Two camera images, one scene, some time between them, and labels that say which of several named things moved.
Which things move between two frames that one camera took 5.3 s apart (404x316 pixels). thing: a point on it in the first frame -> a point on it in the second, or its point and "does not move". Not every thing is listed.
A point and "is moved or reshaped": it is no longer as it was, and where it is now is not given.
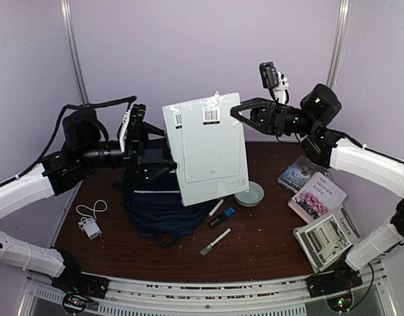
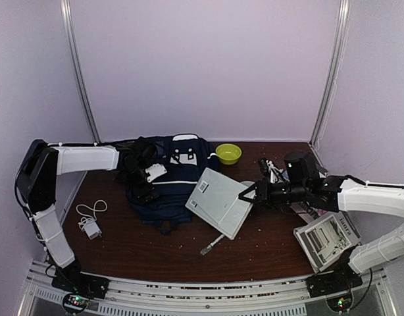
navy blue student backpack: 158,205 is moved or reshaped
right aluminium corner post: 340,44 does not move
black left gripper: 136,153 -> 141,189
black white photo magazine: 326,239 does not move
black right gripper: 276,116 -> 261,191
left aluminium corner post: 75,51 does not move
